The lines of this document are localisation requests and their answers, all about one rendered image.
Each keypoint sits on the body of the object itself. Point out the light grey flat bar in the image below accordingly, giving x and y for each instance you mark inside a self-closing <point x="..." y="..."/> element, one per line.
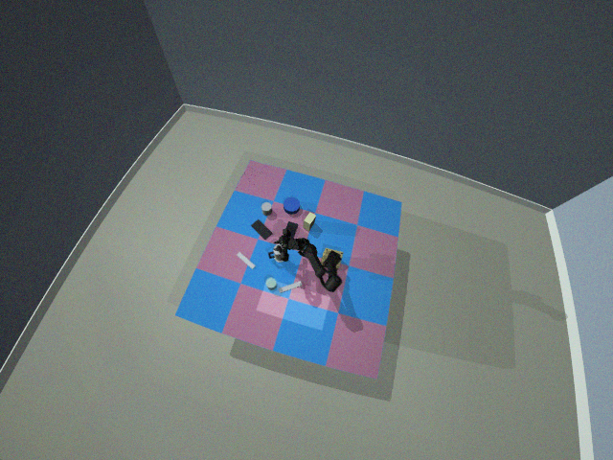
<point x="294" y="285"/>
<point x="245" y="260"/>

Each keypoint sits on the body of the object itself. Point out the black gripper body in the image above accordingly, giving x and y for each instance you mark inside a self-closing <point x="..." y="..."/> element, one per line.
<point x="284" y="256"/>

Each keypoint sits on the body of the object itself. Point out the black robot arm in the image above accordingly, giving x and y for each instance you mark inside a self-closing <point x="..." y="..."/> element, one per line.
<point x="310" y="252"/>

